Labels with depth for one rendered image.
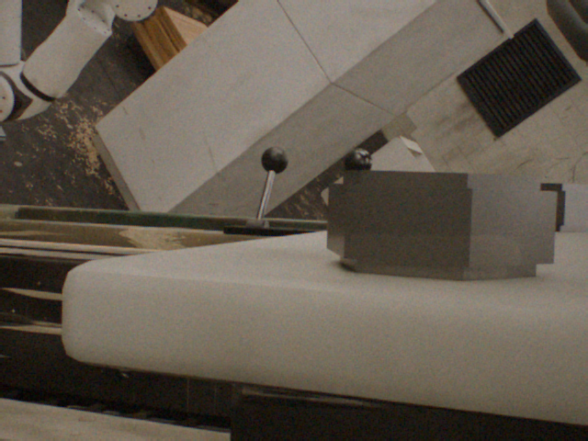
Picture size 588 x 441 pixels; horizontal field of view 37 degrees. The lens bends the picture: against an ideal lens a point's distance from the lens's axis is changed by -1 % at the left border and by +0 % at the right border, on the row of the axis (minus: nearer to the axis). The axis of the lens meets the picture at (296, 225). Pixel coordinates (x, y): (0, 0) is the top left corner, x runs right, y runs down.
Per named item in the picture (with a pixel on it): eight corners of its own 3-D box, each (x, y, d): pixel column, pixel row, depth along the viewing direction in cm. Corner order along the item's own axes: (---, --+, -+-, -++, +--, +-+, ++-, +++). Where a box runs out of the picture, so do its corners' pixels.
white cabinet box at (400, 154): (342, 197, 678) (416, 142, 655) (380, 260, 663) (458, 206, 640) (319, 193, 637) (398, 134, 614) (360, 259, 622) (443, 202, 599)
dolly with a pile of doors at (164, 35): (173, 55, 557) (208, 25, 547) (210, 119, 543) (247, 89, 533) (115, 32, 501) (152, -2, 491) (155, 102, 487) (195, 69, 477)
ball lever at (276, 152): (247, 240, 118) (269, 155, 123) (273, 242, 117) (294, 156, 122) (237, 227, 115) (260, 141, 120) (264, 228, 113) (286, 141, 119)
